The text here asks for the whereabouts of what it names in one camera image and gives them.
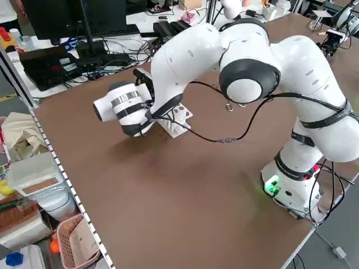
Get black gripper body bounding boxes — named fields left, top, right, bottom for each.
left=319, top=35, right=342, bottom=57
left=132, top=68, right=156, bottom=106

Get black keyboard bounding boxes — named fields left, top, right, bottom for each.
left=91, top=24, right=141, bottom=38

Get black power supply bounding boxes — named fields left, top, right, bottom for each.
left=170, top=20, right=194, bottom=33
left=153, top=21, right=180, bottom=39

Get white test tube rack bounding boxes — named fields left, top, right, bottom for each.
left=153, top=102, right=194, bottom=139

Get small white box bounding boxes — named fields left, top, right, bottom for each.
left=262, top=4, right=278, bottom=21

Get pink patterned packet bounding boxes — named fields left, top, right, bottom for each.
left=180, top=10, right=197, bottom=24

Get black electronics box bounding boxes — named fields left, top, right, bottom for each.
left=18, top=45, right=85, bottom=92

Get black monitor with stand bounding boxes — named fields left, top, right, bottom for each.
left=21, top=0, right=127, bottom=61

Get clear plastic bottle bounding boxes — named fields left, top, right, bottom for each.
left=9, top=27, right=22, bottom=47
left=20, top=35, right=36, bottom=53

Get beige cloth bag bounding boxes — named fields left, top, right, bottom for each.
left=1, top=111, right=50, bottom=163

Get red emergency stop button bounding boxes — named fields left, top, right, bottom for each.
left=0, top=26, right=15, bottom=47

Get person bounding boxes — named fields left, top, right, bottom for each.
left=0, top=0, right=26, bottom=24

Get white lidded plastic bin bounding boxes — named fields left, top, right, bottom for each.
left=6, top=152, right=70, bottom=222

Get yellow toy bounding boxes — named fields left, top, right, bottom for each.
left=0, top=179, right=15, bottom=197

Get pink plastic basket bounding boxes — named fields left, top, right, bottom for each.
left=56, top=212, right=102, bottom=269

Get brown wicker basket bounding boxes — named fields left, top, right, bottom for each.
left=0, top=199, right=40, bottom=230

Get white power adapter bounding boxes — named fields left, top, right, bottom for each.
left=332, top=245, right=348, bottom=259

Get clear jug with blue cap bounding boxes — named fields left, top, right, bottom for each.
left=0, top=244, right=47, bottom=269

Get tangled black desk cables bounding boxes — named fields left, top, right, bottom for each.
left=60, top=35, right=183, bottom=84

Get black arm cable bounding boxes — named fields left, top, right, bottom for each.
left=141, top=80, right=353, bottom=144

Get aluminium frame post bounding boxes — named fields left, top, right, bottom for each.
left=0, top=44, right=40, bottom=109

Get aluminium table edge rail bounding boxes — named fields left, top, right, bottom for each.
left=29, top=108, right=116, bottom=269

